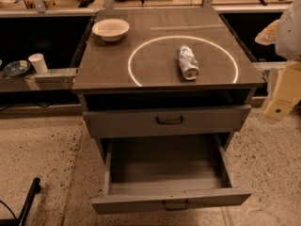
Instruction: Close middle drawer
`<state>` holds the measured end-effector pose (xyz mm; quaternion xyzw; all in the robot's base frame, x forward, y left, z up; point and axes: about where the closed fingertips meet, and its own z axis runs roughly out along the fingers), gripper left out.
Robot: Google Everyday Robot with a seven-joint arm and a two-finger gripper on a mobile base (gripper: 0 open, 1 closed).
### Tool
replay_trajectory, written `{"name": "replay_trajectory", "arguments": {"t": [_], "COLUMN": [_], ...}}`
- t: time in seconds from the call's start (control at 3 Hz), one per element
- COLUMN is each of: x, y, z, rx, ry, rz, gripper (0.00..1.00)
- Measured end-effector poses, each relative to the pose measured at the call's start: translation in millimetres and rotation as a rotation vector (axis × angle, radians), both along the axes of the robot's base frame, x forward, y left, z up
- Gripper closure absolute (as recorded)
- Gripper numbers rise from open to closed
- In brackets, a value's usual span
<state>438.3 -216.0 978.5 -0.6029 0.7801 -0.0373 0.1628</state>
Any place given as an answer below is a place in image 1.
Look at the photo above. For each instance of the white paper cup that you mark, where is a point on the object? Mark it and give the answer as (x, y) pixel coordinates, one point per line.
(37, 60)

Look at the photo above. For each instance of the white ceramic bowl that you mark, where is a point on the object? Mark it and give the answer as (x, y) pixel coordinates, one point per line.
(110, 29)

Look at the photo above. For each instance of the grey drawer cabinet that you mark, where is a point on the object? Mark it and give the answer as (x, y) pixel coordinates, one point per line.
(141, 71)

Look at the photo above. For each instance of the black stand leg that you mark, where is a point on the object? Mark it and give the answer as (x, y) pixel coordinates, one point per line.
(21, 219)

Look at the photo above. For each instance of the grey drawer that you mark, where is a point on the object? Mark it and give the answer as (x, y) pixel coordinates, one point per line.
(142, 172)
(142, 123)

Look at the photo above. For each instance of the dark blue plate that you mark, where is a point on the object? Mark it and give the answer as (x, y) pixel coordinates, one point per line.
(18, 68)

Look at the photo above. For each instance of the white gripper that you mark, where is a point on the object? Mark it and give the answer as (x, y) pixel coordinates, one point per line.
(290, 37)

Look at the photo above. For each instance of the black drawer handle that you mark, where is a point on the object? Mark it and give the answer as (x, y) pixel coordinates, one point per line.
(173, 121)
(176, 205)

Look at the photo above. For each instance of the black upper drawer handle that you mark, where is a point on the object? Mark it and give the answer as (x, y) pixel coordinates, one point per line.
(173, 121)

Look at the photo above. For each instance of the black lower drawer handle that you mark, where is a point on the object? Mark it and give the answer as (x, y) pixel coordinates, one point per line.
(176, 205)

